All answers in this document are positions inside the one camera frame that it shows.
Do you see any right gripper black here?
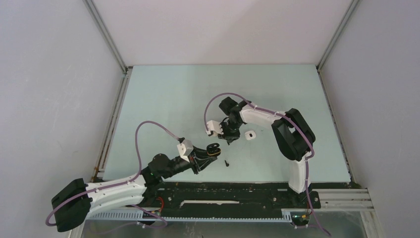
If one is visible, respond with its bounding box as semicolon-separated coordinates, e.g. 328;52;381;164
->
216;119;242;142

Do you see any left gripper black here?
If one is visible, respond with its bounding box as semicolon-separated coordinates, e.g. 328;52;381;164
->
161;144;216;179

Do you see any black earbud charging case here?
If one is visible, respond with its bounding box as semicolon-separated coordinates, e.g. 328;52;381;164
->
206;143;221;156

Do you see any white earbud charging case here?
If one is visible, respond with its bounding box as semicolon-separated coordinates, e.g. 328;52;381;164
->
245;130;257;141

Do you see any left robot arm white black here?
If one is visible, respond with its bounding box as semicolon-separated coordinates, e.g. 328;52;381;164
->
52;143;221;232

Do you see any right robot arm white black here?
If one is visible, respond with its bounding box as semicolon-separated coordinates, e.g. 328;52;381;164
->
207;97;315;207

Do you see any aluminium extrusion right base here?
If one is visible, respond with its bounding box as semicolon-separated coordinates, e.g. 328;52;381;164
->
282;187;375;213

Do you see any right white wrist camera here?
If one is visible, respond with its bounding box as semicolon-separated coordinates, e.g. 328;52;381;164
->
206;120;224;136

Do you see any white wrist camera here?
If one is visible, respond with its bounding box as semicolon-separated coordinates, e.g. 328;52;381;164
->
177;138;194;162
206;120;224;136

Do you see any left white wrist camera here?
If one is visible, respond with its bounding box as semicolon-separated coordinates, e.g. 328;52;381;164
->
177;138;194;162

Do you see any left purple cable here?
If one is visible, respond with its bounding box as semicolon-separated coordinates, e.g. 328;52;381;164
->
45;120;183;229

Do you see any purple cable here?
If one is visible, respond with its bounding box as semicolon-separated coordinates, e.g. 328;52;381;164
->
203;92;332;238
45;120;183;229

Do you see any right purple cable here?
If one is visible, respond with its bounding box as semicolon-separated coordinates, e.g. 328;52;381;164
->
203;92;332;238

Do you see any white cable duct strip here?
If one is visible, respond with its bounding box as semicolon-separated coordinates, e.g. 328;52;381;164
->
87;209;292;223

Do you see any left aluminium frame post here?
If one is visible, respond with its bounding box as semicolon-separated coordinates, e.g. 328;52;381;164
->
83;0;128;74

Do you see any aluminium frame post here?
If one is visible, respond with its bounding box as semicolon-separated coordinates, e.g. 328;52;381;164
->
316;0;361;72
83;0;128;74

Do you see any right aluminium frame post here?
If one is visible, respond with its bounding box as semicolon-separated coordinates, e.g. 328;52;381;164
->
316;0;361;72

